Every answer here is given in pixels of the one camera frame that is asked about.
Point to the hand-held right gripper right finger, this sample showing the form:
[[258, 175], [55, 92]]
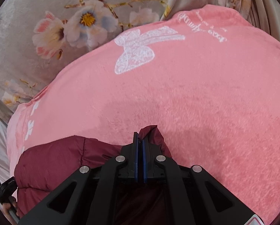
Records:
[[175, 185]]

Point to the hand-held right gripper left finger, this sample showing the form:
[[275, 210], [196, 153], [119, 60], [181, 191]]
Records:
[[107, 185]]

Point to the maroon puffer jacket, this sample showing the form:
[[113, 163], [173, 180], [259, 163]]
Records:
[[55, 161]]

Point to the person's left hand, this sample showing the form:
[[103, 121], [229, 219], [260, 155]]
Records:
[[10, 207]]

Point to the pink printed fleece blanket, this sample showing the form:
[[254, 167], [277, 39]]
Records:
[[189, 86]]

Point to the beige curtain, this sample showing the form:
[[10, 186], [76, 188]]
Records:
[[268, 9]]

